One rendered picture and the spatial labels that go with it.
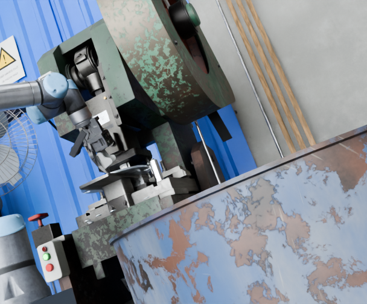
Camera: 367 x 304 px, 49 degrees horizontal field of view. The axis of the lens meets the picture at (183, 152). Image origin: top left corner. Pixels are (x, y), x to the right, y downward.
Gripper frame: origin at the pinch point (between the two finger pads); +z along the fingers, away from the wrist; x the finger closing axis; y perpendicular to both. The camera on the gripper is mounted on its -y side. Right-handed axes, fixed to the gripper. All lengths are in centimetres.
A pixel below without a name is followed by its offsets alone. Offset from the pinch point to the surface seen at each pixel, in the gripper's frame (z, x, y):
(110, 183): 6.2, 6.7, -4.0
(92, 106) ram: -23.1, 31.0, -5.8
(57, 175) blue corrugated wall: 14, 151, -113
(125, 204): 15.1, 2.1, -0.6
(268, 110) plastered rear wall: 33, 138, 59
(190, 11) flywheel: -39, 40, 49
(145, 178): 13.5, 20.4, 4.3
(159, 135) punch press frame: 3.0, 46.2, 10.4
